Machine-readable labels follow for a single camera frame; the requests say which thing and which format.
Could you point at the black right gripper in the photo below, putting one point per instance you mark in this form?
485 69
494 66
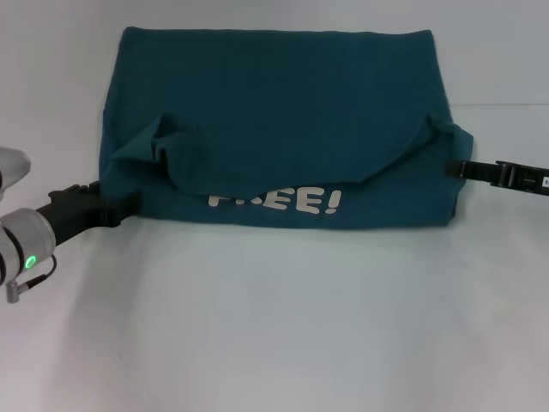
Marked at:
523 176

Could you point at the blue t-shirt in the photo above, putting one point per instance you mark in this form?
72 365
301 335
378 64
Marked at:
279 107

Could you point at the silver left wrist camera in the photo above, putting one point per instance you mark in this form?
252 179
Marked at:
10 167

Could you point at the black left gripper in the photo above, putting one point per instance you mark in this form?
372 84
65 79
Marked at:
77 212

